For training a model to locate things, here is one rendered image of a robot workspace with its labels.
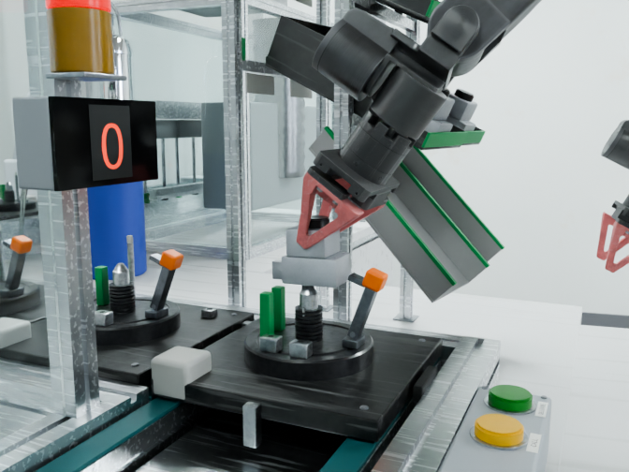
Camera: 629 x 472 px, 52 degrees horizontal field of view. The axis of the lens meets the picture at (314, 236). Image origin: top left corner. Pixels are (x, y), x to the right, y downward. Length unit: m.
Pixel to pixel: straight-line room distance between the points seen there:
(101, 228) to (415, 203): 0.82
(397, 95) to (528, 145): 3.55
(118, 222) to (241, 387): 0.97
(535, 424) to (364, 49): 0.37
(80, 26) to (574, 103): 3.76
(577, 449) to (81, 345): 0.54
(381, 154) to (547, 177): 3.57
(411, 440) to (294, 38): 0.59
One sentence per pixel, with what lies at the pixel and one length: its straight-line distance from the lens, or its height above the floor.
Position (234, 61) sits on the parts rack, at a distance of 0.94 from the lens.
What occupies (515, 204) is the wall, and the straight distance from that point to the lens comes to 4.18.
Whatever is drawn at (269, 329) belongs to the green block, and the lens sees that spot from 0.71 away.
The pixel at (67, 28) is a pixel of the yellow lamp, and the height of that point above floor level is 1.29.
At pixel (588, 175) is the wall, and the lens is 4.19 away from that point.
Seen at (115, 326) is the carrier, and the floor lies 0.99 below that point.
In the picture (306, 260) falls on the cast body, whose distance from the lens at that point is 0.68.
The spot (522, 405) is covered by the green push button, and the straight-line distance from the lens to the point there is 0.64.
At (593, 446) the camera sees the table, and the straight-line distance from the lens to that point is 0.84.
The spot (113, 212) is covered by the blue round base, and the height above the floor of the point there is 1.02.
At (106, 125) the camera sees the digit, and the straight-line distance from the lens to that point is 0.56.
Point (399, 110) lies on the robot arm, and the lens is 0.62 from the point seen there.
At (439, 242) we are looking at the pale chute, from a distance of 0.99.
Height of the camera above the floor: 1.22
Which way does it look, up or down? 10 degrees down
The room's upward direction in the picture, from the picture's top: straight up
